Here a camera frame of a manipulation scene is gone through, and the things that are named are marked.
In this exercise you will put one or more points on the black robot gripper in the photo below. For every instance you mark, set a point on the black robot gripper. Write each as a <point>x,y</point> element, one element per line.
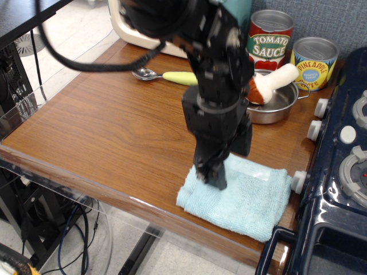
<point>218,131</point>

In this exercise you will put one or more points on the light blue cloth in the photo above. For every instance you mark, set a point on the light blue cloth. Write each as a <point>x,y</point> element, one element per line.
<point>252,204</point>

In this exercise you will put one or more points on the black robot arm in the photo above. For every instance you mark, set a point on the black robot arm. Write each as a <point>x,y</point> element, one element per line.
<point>220,82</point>

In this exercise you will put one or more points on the white stove knob front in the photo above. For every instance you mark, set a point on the white stove knob front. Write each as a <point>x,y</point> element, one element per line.
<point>298,181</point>

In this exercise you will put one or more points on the white stove knob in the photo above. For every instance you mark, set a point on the white stove knob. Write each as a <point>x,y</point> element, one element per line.
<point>298,181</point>
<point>314,130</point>
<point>320,108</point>

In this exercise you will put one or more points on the small steel pot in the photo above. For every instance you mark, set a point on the small steel pot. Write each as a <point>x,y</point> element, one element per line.
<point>280,105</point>

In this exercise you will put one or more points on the plush mushroom toy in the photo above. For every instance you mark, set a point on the plush mushroom toy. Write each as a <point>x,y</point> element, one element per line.
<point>261,86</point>

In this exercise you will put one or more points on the white stove knob middle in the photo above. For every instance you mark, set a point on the white stove knob middle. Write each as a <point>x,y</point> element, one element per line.
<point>314,130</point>

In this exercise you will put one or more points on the black table leg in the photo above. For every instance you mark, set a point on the black table leg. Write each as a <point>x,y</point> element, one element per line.
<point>138,254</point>

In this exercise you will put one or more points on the white stove knob rear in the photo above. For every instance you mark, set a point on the white stove knob rear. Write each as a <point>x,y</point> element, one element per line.
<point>320,108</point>

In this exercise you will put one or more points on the dark blue toy stove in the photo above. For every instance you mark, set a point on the dark blue toy stove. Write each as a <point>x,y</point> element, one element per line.
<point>330,237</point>

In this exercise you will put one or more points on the tomato sauce can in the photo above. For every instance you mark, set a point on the tomato sauce can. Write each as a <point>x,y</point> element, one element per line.
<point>269,36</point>

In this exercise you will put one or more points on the pineapple slices can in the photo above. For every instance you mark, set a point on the pineapple slices can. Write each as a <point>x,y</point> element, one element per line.
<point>315,59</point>

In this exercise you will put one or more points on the toy microwave teal and cream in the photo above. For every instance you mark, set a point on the toy microwave teal and cream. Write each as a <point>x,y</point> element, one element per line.
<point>137,31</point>

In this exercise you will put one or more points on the black computer tower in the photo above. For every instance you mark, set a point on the black computer tower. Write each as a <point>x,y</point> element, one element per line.
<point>15,84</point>

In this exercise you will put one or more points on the black desk at left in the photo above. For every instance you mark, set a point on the black desk at left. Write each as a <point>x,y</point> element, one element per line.
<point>19,17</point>

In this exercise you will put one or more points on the spoon with green handle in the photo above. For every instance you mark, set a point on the spoon with green handle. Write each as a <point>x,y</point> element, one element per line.
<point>183,78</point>

